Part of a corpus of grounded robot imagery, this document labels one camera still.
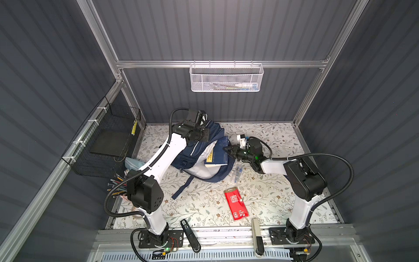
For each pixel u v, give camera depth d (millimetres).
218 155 889
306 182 514
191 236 726
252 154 773
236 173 940
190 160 856
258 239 694
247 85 891
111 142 749
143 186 450
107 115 794
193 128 628
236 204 846
